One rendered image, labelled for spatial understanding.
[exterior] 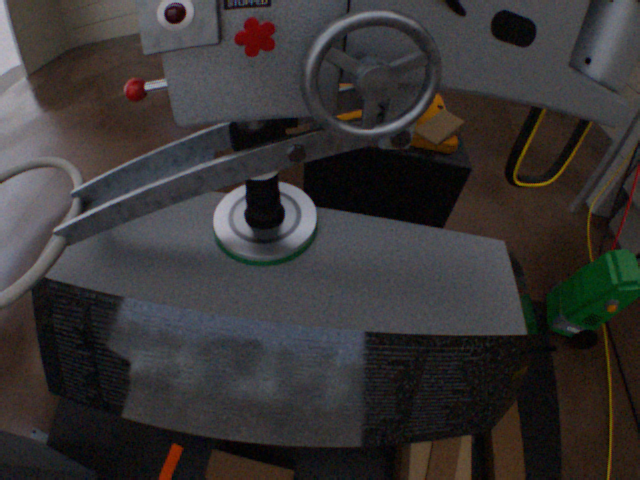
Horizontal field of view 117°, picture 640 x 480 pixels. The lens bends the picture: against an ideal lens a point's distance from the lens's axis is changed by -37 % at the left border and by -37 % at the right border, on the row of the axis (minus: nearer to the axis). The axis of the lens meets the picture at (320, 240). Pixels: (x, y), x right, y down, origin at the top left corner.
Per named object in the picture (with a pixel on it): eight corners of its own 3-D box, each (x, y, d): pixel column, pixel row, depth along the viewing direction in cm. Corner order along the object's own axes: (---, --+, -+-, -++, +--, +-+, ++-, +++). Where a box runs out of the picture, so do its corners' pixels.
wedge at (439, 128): (439, 119, 111) (443, 109, 107) (460, 131, 106) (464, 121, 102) (412, 132, 101) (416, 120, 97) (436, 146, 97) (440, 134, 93)
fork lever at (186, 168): (382, 93, 55) (380, 70, 51) (423, 148, 44) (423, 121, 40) (89, 194, 59) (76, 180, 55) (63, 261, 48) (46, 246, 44)
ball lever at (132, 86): (185, 88, 34) (181, 65, 32) (180, 98, 32) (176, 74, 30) (132, 97, 33) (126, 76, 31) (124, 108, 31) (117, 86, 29)
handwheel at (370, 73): (397, 107, 40) (419, 4, 29) (427, 147, 34) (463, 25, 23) (290, 106, 38) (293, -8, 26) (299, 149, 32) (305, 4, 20)
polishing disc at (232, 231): (321, 189, 70) (321, 185, 69) (310, 267, 57) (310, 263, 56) (231, 180, 71) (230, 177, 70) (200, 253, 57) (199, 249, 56)
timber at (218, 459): (212, 475, 91) (204, 477, 82) (220, 448, 99) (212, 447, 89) (289, 496, 89) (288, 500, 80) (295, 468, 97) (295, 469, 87)
